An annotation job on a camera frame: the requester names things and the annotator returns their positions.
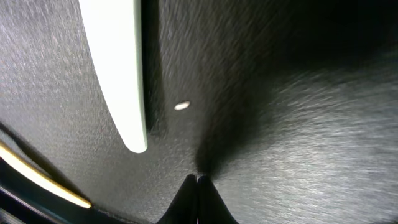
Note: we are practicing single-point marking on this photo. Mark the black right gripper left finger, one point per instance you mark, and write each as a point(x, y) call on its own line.
point(183, 208)

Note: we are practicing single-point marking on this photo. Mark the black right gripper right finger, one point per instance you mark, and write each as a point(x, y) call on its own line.
point(211, 207)

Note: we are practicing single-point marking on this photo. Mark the yellow plastic knife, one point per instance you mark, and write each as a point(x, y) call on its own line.
point(28, 171)

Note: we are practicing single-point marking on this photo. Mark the mint green plastic knife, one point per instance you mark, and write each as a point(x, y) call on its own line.
point(114, 34)

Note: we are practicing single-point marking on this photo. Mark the round black tray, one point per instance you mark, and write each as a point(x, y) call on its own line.
point(290, 107)

